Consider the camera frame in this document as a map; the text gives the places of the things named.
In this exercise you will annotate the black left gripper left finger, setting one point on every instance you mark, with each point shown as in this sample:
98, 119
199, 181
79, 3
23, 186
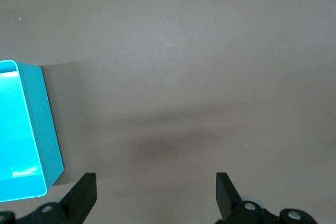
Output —
81, 197

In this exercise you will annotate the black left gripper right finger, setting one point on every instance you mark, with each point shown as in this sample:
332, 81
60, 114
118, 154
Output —
228, 200

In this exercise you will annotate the teal plastic bin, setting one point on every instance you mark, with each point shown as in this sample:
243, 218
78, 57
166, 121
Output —
21, 129

